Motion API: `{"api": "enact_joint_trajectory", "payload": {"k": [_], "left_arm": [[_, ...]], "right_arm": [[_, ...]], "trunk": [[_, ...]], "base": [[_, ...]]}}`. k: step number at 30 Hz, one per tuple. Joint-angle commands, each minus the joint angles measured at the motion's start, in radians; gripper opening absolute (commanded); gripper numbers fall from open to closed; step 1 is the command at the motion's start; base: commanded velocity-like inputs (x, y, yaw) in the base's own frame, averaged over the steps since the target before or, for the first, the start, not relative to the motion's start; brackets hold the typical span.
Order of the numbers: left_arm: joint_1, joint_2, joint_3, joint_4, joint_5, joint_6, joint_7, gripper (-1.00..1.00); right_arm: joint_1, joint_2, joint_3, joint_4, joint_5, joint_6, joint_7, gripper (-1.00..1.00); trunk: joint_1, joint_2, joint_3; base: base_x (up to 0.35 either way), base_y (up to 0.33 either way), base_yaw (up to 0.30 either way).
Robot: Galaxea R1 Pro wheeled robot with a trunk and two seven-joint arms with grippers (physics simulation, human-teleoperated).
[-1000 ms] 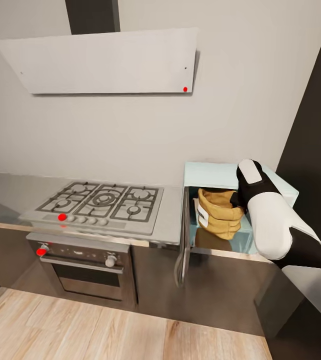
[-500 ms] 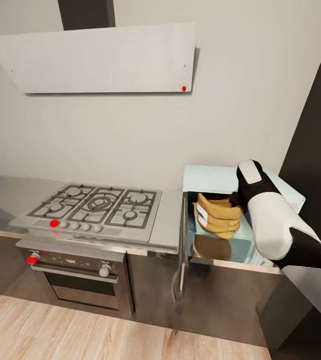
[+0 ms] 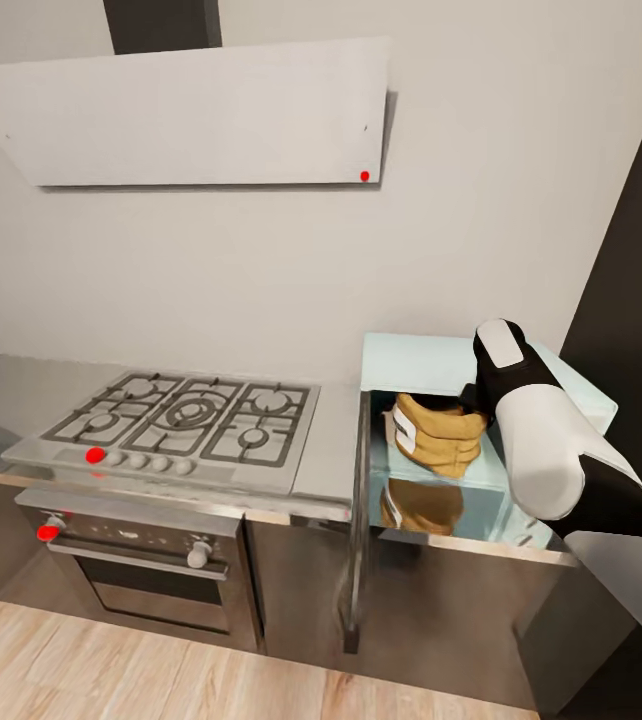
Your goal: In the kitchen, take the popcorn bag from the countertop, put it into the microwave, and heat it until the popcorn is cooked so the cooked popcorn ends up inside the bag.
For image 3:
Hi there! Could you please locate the microwave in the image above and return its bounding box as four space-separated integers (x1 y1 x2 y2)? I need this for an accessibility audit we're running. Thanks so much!
332 332 618 655

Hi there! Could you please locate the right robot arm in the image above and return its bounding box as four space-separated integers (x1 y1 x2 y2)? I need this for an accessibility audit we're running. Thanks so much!
459 318 642 624

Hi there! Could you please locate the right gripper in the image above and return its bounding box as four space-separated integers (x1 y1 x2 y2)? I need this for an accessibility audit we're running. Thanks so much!
459 383 495 417

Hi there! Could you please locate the popcorn bag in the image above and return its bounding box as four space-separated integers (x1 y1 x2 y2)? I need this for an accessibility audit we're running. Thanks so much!
392 392 490 478

